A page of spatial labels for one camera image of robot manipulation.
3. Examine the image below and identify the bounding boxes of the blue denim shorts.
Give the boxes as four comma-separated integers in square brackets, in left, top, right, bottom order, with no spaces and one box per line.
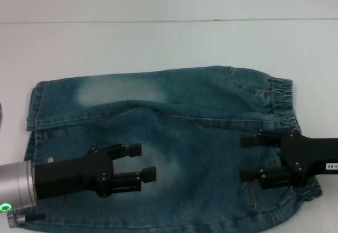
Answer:
[25,65,324,233]

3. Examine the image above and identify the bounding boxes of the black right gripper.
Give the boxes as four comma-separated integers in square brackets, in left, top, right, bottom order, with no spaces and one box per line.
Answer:
[239,129,338,191]

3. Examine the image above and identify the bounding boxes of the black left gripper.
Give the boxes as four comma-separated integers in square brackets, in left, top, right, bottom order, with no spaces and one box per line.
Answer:
[34,142,157,201]

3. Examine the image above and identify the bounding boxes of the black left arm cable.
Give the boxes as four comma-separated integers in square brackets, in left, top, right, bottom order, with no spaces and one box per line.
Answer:
[7,209,46,225]

